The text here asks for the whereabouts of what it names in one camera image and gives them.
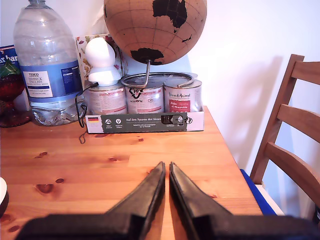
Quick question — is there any blue Ciobar box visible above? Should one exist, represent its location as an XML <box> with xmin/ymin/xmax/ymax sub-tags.
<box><xmin>0</xmin><ymin>44</ymin><xmax>21</xmax><ymax>76</ymax></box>

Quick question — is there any cardboard can tray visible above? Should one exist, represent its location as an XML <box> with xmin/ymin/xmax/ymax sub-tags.
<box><xmin>84</xmin><ymin>106</ymin><xmax>205</xmax><ymax>135</ymax></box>

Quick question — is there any black security camera cable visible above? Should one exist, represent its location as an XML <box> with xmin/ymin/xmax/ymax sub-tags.
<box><xmin>74</xmin><ymin>82</ymin><xmax>101</xmax><ymax>145</ymax></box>

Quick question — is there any red glass goblet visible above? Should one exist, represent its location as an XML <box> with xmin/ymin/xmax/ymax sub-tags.
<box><xmin>0</xmin><ymin>72</ymin><xmax>32</xmax><ymax>128</ymax></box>

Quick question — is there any cork globe on metal stand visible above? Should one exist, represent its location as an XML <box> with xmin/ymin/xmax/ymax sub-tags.
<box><xmin>103</xmin><ymin>0</ymin><xmax>208</xmax><ymax>89</ymax></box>

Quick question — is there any blue chair cushion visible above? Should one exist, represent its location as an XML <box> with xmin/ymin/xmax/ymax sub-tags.
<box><xmin>239</xmin><ymin>168</ymin><xmax>286</xmax><ymax>216</ymax></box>

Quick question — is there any leaf print tissue box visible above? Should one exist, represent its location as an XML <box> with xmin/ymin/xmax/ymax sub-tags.
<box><xmin>75</xmin><ymin>33</ymin><xmax>130</xmax><ymax>85</ymax></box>

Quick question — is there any large clear water bottle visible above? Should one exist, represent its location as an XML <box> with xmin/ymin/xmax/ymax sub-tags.
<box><xmin>12</xmin><ymin>0</ymin><xmax>85</xmax><ymax>127</ymax></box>

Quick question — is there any white plate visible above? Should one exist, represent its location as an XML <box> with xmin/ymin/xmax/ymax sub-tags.
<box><xmin>0</xmin><ymin>176</ymin><xmax>10</xmax><ymax>218</ymax></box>

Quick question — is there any pet food can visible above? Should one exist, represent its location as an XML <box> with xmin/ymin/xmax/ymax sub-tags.
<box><xmin>163</xmin><ymin>79</ymin><xmax>203</xmax><ymax>113</ymax></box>
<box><xmin>87</xmin><ymin>83</ymin><xmax>128</xmax><ymax>115</ymax></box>
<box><xmin>122</xmin><ymin>74</ymin><xmax>165</xmax><ymax>114</ymax></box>

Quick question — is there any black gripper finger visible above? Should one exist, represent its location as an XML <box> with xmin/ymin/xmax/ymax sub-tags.
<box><xmin>106</xmin><ymin>161</ymin><xmax>167</xmax><ymax>240</ymax></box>
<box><xmin>168</xmin><ymin>161</ymin><xmax>233</xmax><ymax>240</ymax></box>

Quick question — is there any wooden chair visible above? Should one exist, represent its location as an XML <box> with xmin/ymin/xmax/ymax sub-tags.
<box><xmin>249</xmin><ymin>53</ymin><xmax>320</xmax><ymax>216</ymax></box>

